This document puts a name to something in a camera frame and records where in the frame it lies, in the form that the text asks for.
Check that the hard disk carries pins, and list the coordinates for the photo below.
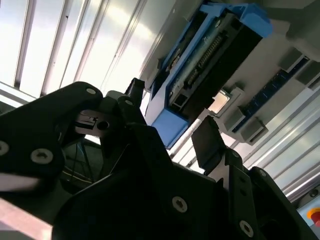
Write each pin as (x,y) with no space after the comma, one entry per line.
(225,65)

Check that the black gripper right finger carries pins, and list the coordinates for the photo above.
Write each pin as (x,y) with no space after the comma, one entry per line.
(207,145)

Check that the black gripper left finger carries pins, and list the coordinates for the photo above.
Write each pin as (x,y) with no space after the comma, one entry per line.
(37,130)

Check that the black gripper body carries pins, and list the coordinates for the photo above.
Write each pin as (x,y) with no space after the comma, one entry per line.
(125,212)

